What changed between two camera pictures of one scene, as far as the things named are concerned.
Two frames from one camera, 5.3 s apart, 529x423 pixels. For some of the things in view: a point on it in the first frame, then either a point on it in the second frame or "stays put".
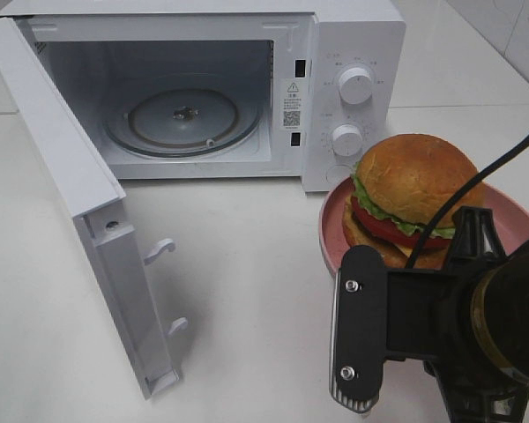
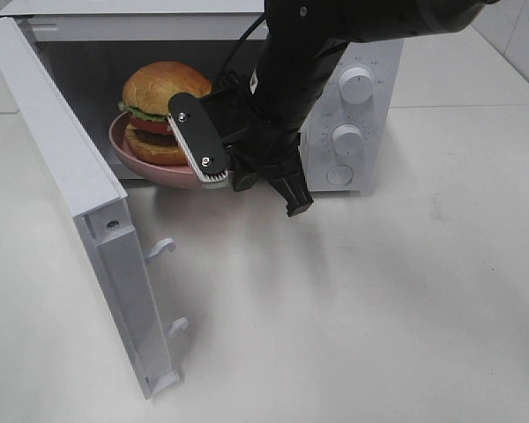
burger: x=400 y=185 -> x=146 y=92
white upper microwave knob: x=354 y=85 stays put
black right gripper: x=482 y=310 -> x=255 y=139
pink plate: x=515 y=220 -> x=178 y=174
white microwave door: x=122 y=274 stays put
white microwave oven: x=227 y=89 stays put
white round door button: x=337 y=174 stays put
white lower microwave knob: x=346 y=140 stays put
